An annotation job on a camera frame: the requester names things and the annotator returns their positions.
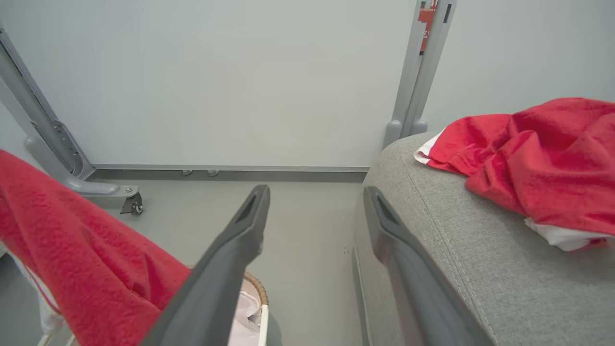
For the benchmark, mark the grey partition base rail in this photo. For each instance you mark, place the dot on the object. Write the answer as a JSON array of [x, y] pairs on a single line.
[[264, 173]]

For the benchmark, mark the pale pink basket liner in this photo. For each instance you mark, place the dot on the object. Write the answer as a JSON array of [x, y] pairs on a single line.
[[245, 317]]

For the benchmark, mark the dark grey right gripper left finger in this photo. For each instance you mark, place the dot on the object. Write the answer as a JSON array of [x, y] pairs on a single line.
[[211, 288]]

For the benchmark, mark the grey wheeled partition frame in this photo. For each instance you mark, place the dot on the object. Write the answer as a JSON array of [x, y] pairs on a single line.
[[48, 144]]

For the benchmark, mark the grey fabric sofa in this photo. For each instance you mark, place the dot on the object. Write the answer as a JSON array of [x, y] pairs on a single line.
[[480, 274]]

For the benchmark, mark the grey partition upright post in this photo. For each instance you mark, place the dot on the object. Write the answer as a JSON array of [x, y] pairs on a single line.
[[413, 96]]

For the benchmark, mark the red garment with white trim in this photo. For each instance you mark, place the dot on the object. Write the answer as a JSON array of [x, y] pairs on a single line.
[[552, 163]]

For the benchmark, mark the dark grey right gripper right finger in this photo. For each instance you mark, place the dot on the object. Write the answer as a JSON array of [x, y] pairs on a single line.
[[418, 288]]

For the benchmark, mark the small grey caster wheel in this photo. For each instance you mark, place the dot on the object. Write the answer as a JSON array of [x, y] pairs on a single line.
[[133, 204]]

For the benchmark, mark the red fleece garment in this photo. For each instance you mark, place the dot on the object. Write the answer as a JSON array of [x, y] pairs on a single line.
[[72, 250]]

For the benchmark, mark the wicker laundry basket white frame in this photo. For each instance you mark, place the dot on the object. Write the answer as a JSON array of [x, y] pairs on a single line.
[[257, 286]]

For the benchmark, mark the red sticker label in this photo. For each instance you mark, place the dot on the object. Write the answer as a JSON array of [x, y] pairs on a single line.
[[425, 24]]

